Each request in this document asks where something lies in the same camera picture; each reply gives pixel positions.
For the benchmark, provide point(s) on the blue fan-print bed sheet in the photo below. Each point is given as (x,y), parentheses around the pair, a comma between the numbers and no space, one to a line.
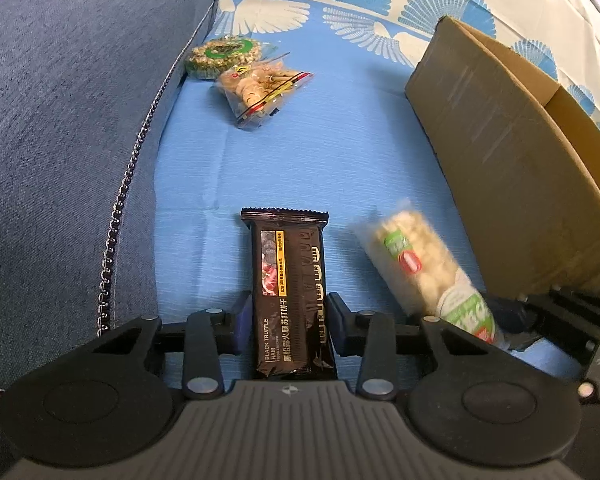
(330,150)

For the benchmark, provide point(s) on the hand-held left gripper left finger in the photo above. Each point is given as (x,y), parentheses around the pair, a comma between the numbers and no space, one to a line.
(242,327)

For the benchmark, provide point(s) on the black cracker packet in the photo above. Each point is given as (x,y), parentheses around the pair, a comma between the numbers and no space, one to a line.
(290,300)

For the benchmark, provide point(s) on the round green snack packet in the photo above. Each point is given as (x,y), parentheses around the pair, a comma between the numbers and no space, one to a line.
(220,55)

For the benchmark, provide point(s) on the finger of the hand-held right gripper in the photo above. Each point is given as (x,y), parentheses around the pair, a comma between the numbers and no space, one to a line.
(589,360)
(507,312)

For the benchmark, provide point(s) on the cardboard box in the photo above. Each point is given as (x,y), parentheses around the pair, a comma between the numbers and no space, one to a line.
(510,170)

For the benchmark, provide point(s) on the white rice cracker packet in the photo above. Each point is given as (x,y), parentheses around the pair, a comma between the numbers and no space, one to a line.
(415,257)

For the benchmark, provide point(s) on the clear bag of biscuits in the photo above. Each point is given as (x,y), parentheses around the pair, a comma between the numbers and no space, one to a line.
(252,87)

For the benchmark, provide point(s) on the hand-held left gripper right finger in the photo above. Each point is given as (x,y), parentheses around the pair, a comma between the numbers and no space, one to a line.
(335,320)

